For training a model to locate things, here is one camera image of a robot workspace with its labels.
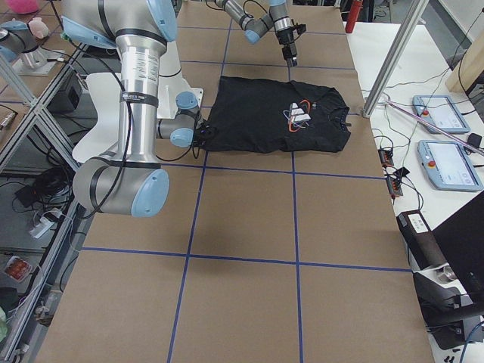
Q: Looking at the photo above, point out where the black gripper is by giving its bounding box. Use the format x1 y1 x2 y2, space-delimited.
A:
275 22 306 67
192 119 216 148

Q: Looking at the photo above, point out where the black graphic t-shirt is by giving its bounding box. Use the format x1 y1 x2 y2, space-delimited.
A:
204 76 351 154

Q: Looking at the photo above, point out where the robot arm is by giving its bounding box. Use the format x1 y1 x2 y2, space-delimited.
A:
62 1 203 217
206 0 307 67

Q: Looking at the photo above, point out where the red cylinder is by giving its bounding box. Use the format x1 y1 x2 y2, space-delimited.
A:
345 0 364 34

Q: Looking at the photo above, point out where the far teach pendant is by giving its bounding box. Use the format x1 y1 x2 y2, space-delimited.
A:
412 95 470 135

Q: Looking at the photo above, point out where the teach pendant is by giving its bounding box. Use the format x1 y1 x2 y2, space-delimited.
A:
412 95 470 135
417 140 483 192

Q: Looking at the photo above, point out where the near teach pendant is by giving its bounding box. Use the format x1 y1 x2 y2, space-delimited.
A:
417 140 483 192

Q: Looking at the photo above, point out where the reacher grabber stick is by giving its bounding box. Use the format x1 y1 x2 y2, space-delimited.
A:
382 98 483 156

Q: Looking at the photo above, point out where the black monitor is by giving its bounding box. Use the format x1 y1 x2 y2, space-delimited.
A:
433 193 483 302

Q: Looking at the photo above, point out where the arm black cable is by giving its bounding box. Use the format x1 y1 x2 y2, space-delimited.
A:
154 143 205 162

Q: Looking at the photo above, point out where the aluminium frame post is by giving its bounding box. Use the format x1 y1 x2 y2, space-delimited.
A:
361 0 429 118

